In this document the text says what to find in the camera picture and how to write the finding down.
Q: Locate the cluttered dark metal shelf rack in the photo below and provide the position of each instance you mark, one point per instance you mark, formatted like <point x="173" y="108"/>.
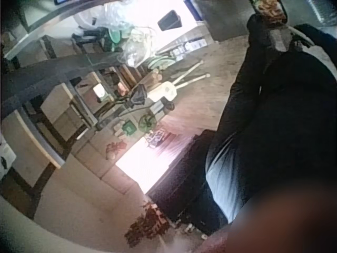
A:
<point x="87" y="87"/>

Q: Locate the black cabinet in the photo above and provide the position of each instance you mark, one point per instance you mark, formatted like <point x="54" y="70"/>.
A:
<point x="181" y="174"/>

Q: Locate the black rectangular container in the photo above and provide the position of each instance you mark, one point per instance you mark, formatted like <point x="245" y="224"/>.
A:
<point x="169" y="19"/>

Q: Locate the clear crumpled plastic bag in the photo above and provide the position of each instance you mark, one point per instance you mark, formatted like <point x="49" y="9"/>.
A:
<point x="119" y="18"/>

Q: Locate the black tray of food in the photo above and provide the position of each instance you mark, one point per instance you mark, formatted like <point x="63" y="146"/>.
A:
<point x="269" y="10"/>

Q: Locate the green square box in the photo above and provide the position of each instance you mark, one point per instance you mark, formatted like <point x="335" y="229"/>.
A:
<point x="129" y="128"/>

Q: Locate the green round plate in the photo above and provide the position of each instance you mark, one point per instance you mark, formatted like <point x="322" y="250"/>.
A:
<point x="116" y="36"/>

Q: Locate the pale wooden stick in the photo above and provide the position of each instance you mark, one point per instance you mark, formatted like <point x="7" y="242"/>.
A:
<point x="193" y="80"/>
<point x="188" y="71"/>

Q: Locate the red crumpled bag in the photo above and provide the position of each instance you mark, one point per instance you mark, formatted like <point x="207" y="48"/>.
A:
<point x="113" y="150"/>

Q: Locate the person's left hand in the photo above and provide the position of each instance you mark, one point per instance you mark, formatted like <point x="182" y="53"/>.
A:
<point x="281" y="39"/>

